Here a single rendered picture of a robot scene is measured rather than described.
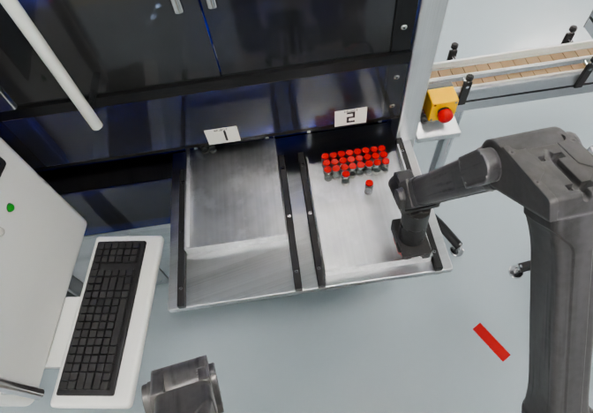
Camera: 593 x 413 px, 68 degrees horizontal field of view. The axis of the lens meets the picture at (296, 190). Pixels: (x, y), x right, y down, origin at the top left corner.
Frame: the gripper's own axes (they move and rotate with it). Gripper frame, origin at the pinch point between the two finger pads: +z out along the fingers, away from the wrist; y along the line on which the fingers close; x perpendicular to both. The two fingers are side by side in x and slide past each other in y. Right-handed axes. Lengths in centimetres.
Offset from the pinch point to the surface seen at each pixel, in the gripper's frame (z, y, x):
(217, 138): -15, 35, 43
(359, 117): -15.3, 34.4, 4.7
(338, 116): -16.8, 34.2, 10.3
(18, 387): -4, -19, 86
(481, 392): 93, -11, -36
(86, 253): 38, 42, 103
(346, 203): 0.1, 18.6, 11.2
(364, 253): 2.1, 3.7, 9.4
